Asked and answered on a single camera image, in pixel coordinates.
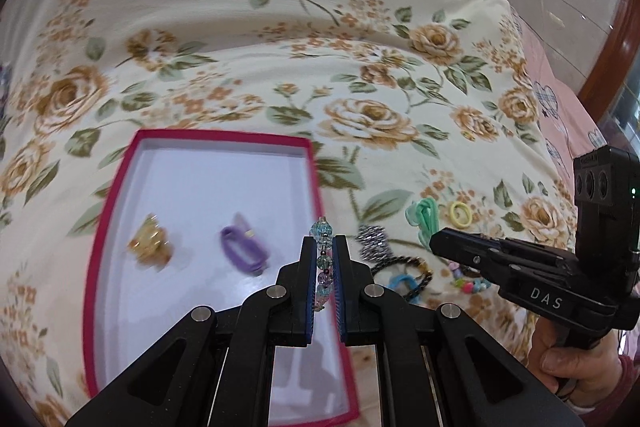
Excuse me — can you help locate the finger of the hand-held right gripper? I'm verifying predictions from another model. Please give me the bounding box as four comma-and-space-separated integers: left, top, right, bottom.
430, 228, 531, 294
482, 234, 577, 264

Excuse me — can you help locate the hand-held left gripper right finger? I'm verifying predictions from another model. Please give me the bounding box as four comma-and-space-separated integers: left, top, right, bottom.
334, 235, 586, 427

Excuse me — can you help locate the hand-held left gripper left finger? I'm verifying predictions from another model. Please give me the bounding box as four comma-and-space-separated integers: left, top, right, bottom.
65, 235, 321, 427

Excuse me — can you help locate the colourful bead bracelet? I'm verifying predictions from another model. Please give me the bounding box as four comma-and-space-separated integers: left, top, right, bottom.
447, 262, 488, 298

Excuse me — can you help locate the black beaded bracelet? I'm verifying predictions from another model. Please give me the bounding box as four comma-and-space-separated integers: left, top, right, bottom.
372, 255, 435, 305

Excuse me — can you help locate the green hair tie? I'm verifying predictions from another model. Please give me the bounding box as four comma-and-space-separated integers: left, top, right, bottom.
405, 198, 441, 245

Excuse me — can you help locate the glass bead bracelet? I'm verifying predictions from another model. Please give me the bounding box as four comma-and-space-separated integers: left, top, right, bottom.
310, 217, 335, 313

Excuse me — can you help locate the red-rimmed white tray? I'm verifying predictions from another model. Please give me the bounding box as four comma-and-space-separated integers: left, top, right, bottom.
82, 129, 361, 425

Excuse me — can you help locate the person's right forearm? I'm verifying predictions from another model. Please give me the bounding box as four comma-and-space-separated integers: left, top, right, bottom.
567, 352, 640, 415

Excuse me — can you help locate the person's right hand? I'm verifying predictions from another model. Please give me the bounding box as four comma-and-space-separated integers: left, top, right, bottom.
527, 313, 625, 404

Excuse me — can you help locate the lilac fabric hair accessory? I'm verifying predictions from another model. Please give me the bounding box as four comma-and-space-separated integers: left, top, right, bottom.
235, 213, 257, 239

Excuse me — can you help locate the pink bedsheet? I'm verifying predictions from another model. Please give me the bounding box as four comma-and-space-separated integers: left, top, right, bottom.
510, 4, 613, 228

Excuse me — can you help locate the yellow claw hair clip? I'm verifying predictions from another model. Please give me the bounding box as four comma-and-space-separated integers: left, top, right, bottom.
127, 213, 176, 270

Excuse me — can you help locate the floral blanket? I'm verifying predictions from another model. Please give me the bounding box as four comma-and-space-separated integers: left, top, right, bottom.
0, 0, 601, 427

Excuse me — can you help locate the yellow hair tie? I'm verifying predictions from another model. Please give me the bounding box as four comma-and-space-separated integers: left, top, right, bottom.
448, 202, 473, 228

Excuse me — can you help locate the blue hair tie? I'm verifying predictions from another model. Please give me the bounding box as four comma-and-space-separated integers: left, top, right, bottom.
389, 274, 418, 298

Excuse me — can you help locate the black and white spiral hair tie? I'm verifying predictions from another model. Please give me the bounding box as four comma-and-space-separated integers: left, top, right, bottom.
356, 224, 392, 263

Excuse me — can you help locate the purple hair tie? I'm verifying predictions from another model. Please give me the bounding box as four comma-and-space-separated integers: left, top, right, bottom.
220, 222, 271, 277

